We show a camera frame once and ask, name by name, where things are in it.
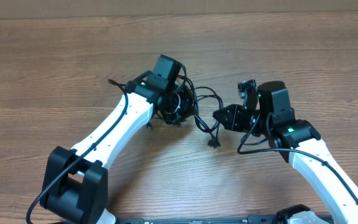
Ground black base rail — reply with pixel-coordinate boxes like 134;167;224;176
116;215;279;224

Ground black cable bundle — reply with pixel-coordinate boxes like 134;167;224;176
107;67;225;149

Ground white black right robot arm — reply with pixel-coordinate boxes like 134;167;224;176
213;80;358;223

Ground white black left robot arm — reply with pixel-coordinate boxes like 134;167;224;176
33;55;195;223

